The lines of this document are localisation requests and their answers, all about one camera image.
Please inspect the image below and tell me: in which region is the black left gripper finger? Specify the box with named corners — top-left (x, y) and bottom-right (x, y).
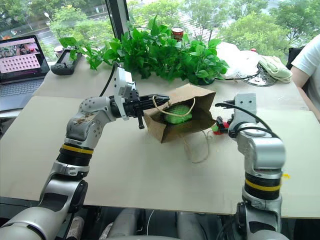
top-left (139, 93), bottom-right (171, 104)
top-left (142, 98), bottom-right (172, 110)

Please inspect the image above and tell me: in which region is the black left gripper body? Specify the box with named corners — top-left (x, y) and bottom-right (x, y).
top-left (122, 89), bottom-right (146, 130)

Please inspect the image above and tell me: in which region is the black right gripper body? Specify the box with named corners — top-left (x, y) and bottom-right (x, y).
top-left (224, 112), bottom-right (238, 139)

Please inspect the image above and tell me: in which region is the red plush toy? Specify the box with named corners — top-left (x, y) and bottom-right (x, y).
top-left (211, 121), bottom-right (230, 136)

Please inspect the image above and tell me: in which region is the brown paper bag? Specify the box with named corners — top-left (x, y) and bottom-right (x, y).
top-left (143, 83), bottom-right (217, 165)

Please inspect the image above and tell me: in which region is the green vegetable in bag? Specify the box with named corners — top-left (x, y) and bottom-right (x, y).
top-left (161, 103), bottom-right (194, 125)

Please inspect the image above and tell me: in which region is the white plastic bag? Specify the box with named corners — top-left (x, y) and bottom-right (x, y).
top-left (215, 41), bottom-right (264, 80)

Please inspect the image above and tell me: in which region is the green leafy potted plant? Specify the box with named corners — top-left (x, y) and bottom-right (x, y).
top-left (58, 14), bottom-right (230, 86)

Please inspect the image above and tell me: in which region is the dark round perforated plate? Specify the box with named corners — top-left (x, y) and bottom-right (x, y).
top-left (239, 66), bottom-right (279, 88)

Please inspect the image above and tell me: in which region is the red tin can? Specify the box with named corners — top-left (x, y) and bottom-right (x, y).
top-left (171, 25), bottom-right (185, 43)

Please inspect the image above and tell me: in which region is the cream cloth pouch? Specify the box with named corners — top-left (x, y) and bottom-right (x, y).
top-left (258, 55), bottom-right (294, 84)

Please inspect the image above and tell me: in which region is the black handheld controller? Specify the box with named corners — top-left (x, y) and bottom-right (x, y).
top-left (50, 48), bottom-right (84, 76)

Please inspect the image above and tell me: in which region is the black chair back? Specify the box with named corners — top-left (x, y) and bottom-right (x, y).
top-left (285, 45), bottom-right (306, 71)

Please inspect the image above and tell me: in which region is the small patterned cup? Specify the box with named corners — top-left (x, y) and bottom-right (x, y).
top-left (53, 45), bottom-right (65, 60)

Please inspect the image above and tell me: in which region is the person in white shirt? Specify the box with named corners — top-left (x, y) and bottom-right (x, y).
top-left (290, 33), bottom-right (320, 124)

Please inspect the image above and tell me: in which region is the grey rounded robot body shell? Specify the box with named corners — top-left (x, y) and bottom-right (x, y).
top-left (174, 211), bottom-right (210, 240)
top-left (99, 207), bottom-right (147, 240)

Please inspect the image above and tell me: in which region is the open grey laptop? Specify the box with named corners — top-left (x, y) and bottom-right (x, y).
top-left (0, 34), bottom-right (51, 112)

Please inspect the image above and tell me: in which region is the mottled grey cylinder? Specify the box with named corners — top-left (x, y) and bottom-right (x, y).
top-left (65, 215), bottom-right (85, 240)

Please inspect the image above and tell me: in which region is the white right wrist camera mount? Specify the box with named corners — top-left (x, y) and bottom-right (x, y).
top-left (231, 92), bottom-right (258, 126)

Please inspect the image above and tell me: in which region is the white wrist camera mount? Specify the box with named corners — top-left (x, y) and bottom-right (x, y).
top-left (231, 92), bottom-right (258, 126)
top-left (113, 67), bottom-right (137, 121)

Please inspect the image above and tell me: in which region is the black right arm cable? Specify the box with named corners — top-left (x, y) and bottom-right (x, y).
top-left (214, 99), bottom-right (280, 140)

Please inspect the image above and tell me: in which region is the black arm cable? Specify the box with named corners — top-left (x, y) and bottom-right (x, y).
top-left (214, 99), bottom-right (280, 140)
top-left (99, 62), bottom-right (119, 98)

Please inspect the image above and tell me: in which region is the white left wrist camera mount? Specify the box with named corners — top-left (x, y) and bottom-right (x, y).
top-left (113, 67), bottom-right (137, 121)

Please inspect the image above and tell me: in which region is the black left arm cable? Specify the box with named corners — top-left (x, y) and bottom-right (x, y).
top-left (99, 62), bottom-right (119, 98)

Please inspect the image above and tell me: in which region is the black window frame post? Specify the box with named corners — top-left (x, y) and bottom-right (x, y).
top-left (104, 0), bottom-right (130, 41)

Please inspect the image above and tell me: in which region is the thin white cable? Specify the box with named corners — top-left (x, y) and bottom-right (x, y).
top-left (146, 209), bottom-right (156, 236)

